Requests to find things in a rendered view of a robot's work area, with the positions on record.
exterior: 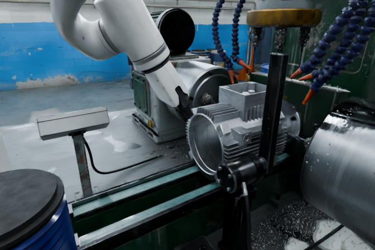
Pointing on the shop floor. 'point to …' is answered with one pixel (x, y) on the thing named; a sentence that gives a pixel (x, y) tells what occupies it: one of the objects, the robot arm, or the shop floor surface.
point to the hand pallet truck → (244, 75)
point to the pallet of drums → (209, 56)
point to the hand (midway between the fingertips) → (184, 112)
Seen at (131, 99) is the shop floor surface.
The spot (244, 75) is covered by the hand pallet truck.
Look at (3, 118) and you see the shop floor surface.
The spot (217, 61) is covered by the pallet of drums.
